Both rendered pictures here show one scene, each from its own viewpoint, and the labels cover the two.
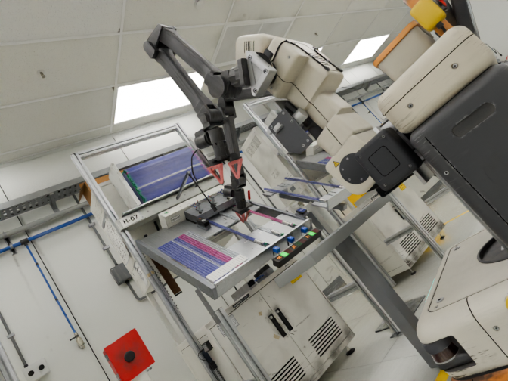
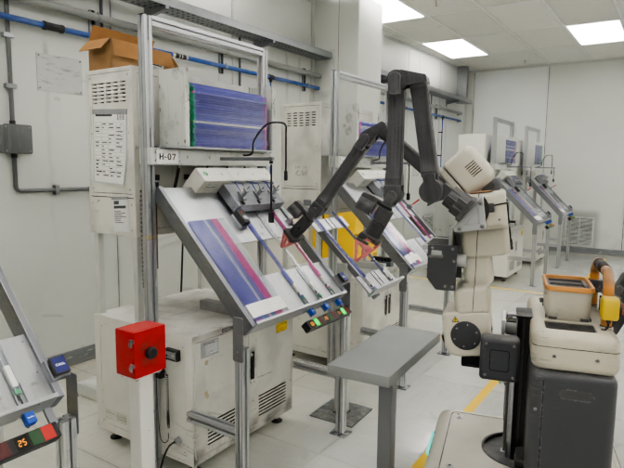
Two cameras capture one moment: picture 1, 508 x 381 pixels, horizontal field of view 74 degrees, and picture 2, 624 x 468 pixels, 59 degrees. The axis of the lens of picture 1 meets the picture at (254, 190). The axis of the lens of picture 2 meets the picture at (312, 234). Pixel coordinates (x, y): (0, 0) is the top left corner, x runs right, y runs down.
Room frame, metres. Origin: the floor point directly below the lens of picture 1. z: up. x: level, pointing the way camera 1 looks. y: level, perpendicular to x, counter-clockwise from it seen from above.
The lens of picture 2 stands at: (-0.52, 0.79, 1.31)
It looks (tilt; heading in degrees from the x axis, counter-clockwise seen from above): 7 degrees down; 342
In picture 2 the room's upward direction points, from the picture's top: 1 degrees clockwise
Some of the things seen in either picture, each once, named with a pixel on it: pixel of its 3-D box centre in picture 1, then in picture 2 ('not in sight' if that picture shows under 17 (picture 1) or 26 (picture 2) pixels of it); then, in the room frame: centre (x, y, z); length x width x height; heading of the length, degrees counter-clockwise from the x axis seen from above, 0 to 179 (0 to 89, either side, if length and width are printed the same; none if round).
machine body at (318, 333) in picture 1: (264, 345); (198, 369); (2.15, 0.52, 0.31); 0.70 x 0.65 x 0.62; 129
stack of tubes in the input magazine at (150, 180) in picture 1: (168, 176); (223, 119); (2.09, 0.40, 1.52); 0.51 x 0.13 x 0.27; 129
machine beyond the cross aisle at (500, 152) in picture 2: not in sight; (491, 199); (5.28, -3.39, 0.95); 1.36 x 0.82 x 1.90; 39
